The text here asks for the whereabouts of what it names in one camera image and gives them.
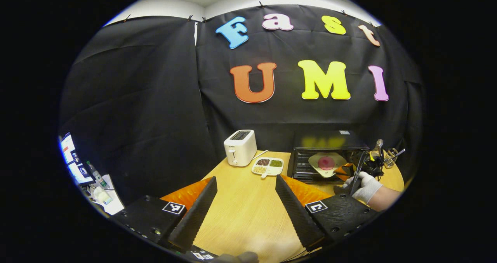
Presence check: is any computer monitor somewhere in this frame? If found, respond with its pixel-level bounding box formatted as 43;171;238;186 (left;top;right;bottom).
59;133;77;165
68;161;94;185

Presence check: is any white square food plate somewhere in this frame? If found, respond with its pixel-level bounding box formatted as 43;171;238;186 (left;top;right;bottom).
308;152;348;178

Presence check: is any green capped plastic bottle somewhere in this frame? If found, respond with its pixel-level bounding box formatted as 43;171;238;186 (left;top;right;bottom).
86;161;109;190

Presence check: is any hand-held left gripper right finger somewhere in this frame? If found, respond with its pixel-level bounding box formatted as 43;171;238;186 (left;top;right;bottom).
274;173;385;253

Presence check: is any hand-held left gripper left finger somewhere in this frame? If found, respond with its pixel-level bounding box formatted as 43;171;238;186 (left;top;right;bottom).
110;176;219;254

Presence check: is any black electric oven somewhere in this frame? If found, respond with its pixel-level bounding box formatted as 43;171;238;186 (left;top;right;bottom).
291;130;371;184

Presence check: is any white divided dish of beans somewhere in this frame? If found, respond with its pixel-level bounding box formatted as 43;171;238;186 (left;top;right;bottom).
251;157;284;179

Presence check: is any wire utensil holder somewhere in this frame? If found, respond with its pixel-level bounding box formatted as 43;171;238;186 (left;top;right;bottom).
384;148;399;169

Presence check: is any white toaster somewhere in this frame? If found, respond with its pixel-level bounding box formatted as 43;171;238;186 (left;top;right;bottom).
224;130;257;167

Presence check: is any white side desk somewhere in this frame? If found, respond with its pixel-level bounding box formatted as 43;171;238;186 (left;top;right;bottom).
82;174;125;216

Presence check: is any black backdrop cloth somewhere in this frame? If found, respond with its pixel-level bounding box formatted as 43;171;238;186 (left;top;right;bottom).
58;5;424;209

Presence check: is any pink round food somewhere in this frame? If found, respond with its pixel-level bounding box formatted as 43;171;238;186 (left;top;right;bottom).
318;156;336;171

